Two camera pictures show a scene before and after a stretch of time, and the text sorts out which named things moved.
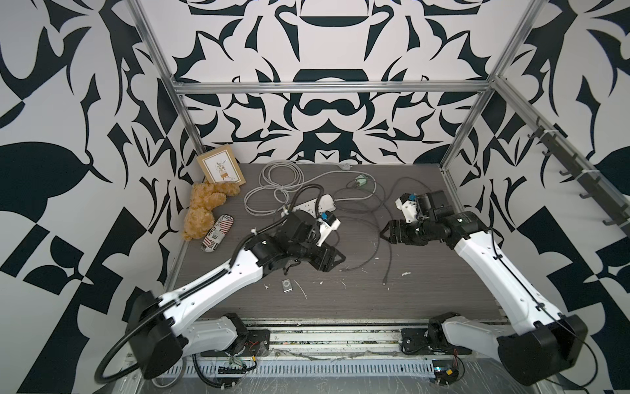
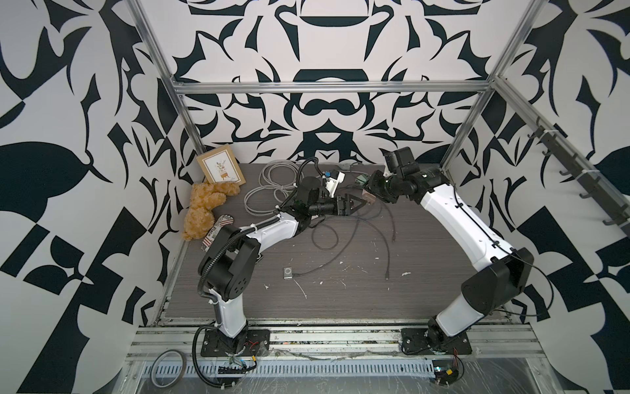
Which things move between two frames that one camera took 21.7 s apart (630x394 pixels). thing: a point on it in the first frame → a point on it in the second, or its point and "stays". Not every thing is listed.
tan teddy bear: [205, 199] stays
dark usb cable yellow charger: [379, 245] → [344, 249]
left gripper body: [317, 256] → [328, 208]
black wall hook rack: [610, 201] stays
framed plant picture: [220, 166] stays
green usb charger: [361, 180] stays
